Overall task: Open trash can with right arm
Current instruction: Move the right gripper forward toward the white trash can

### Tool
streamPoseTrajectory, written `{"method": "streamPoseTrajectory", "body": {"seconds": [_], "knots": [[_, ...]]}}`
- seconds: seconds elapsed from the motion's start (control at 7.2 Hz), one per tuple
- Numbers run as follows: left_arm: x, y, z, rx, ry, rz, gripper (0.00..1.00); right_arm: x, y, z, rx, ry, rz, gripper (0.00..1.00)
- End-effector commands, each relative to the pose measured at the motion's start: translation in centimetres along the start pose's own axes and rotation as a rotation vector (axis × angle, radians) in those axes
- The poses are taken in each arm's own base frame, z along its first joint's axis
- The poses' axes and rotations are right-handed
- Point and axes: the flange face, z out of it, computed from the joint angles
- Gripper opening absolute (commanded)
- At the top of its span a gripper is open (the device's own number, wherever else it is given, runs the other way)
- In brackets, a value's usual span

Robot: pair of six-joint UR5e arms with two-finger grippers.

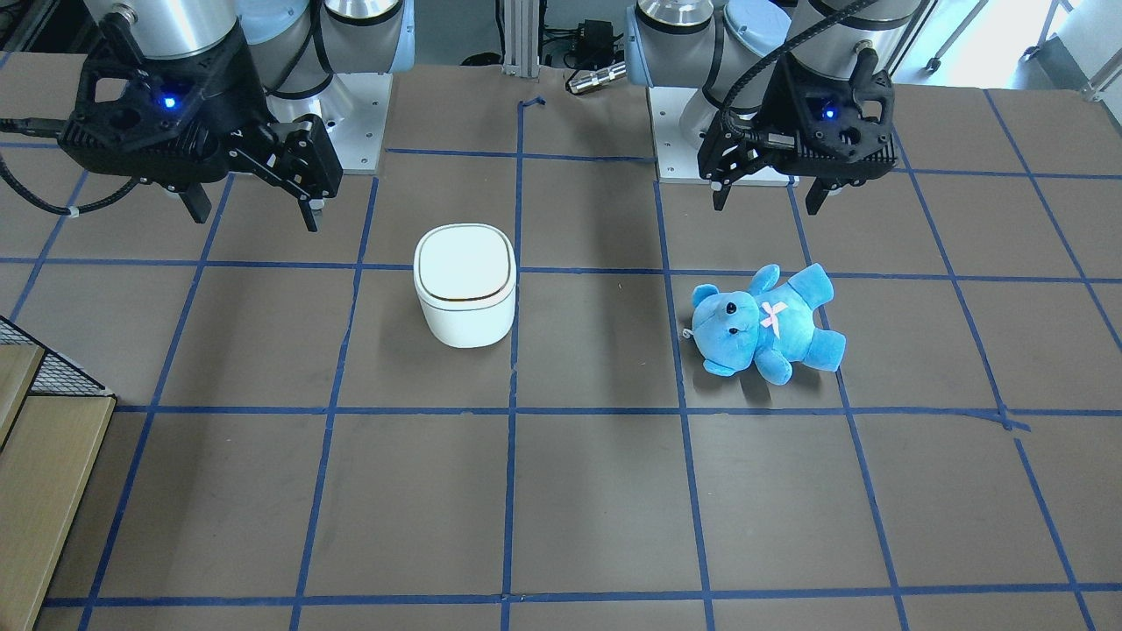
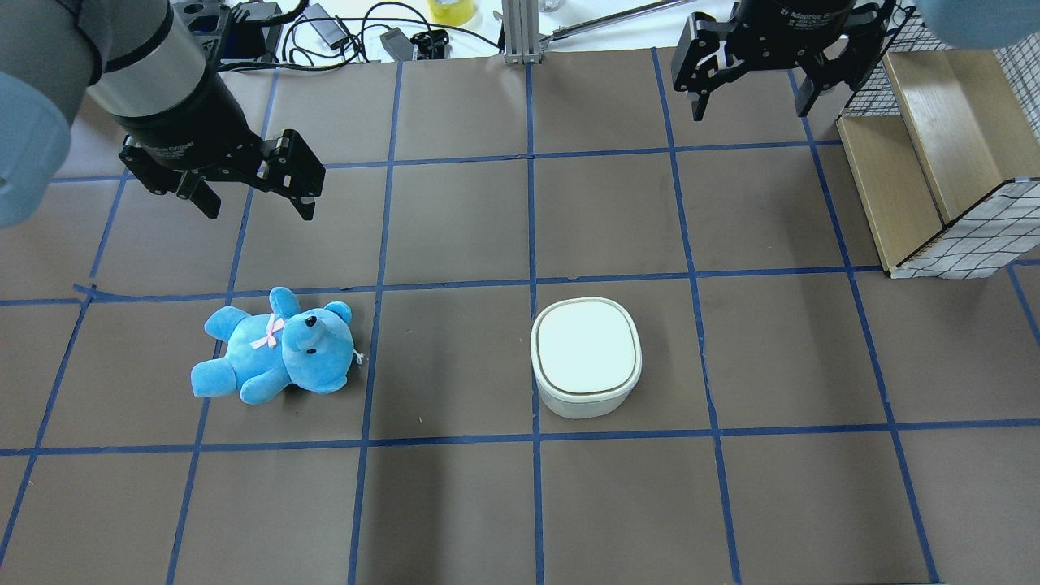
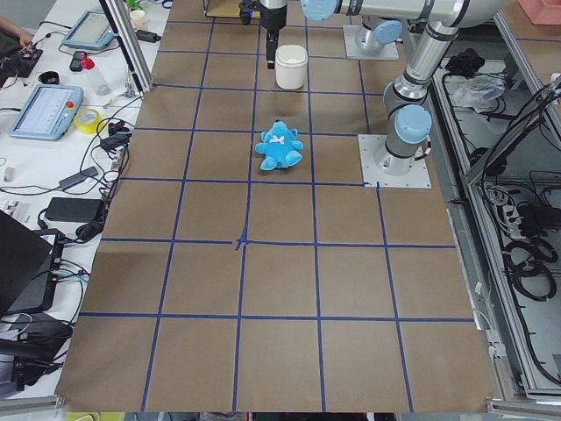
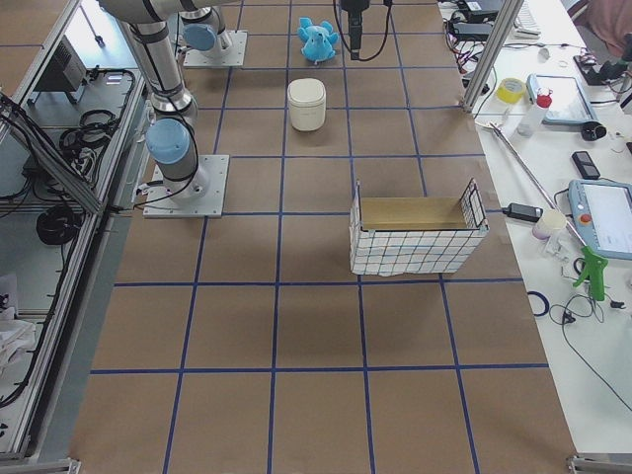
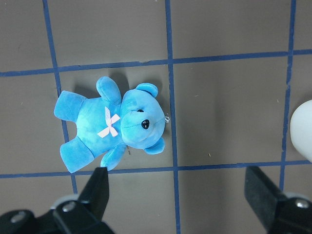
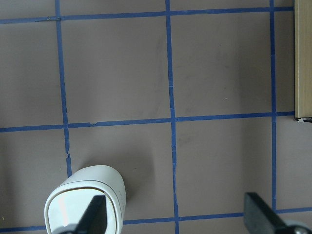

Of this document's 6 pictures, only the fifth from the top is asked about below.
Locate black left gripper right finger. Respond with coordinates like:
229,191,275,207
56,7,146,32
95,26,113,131
244,166,312,234

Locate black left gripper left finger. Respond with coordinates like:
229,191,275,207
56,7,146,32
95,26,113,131
53,167,114,234

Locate white trash can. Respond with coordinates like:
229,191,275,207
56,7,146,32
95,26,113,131
290,100,312,162

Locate blue plush teddy bear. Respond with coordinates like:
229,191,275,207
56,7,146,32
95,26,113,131
54,77,166,173

